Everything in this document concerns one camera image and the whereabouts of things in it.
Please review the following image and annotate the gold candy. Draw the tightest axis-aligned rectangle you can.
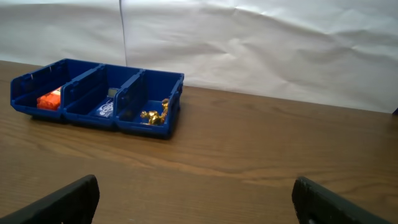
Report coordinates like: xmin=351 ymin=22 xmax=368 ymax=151
xmin=160 ymin=98 xmax=170 ymax=116
xmin=139 ymin=110 xmax=165 ymax=126

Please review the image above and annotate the orange candy box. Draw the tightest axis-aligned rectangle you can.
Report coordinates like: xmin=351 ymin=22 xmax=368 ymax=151
xmin=36 ymin=86 xmax=63 ymax=111

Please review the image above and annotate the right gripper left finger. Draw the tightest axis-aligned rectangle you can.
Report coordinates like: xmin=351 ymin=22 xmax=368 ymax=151
xmin=0 ymin=174 xmax=101 ymax=224

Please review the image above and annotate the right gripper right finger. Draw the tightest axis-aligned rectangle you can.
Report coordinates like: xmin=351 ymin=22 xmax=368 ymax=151
xmin=291 ymin=175 xmax=394 ymax=224

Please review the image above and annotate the blue tray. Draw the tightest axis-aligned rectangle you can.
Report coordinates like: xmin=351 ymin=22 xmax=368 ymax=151
xmin=10 ymin=58 xmax=185 ymax=140

